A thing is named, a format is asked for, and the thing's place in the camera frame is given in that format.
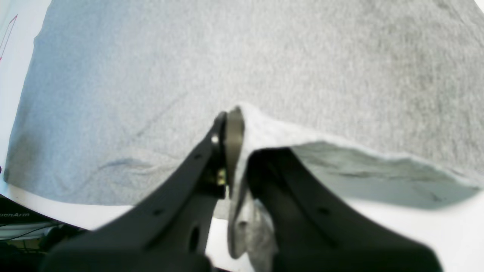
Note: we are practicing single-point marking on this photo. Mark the grey T-shirt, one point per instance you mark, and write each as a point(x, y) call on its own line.
point(381, 99)

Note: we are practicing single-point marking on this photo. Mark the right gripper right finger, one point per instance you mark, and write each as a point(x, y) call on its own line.
point(316, 231)

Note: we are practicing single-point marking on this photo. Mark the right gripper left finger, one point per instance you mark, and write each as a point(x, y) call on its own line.
point(168, 230)

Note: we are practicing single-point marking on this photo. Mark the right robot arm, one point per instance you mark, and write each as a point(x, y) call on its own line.
point(21, 223)

